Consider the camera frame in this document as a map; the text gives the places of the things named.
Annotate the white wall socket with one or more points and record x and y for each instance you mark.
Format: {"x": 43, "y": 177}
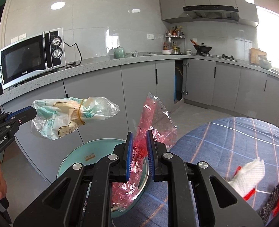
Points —
{"x": 150, "y": 36}

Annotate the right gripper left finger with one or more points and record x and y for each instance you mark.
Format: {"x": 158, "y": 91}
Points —
{"x": 81, "y": 196}

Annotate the black range hood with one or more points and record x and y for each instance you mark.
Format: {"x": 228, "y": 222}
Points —
{"x": 213, "y": 12}

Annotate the silver black microwave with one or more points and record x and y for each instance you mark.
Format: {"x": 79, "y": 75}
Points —
{"x": 32, "y": 56}

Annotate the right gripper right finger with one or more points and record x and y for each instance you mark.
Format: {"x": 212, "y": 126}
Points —
{"x": 197, "y": 194}

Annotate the gas stove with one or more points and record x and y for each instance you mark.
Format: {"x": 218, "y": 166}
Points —
{"x": 226, "y": 56}

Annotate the green ceramic teapot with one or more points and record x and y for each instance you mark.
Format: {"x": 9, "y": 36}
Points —
{"x": 119, "y": 52}

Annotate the teal trash bin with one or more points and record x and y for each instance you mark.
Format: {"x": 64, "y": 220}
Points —
{"x": 90, "y": 152}

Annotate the white bowl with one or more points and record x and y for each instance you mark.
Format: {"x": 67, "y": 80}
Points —
{"x": 166, "y": 52}

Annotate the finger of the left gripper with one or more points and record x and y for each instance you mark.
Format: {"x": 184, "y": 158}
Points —
{"x": 18, "y": 122}
{"x": 21, "y": 113}

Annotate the grey lower cabinets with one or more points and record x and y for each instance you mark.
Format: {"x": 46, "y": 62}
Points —
{"x": 231, "y": 86}

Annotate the metal spice rack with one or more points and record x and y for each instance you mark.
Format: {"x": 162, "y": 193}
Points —
{"x": 175, "y": 40}

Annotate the steel pot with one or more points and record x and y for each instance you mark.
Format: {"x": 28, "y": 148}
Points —
{"x": 264, "y": 62}

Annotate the wooden cutting board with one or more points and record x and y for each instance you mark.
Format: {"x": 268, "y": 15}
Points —
{"x": 254, "y": 55}

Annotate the orange red plastic bag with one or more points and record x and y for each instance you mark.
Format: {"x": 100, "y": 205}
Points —
{"x": 244, "y": 182}

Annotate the black wok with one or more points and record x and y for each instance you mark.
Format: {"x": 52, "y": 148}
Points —
{"x": 201, "y": 48}

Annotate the white paper towel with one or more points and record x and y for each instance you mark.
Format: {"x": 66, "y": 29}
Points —
{"x": 259, "y": 168}

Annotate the teal printed food bag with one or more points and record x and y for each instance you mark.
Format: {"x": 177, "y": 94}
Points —
{"x": 57, "y": 118}

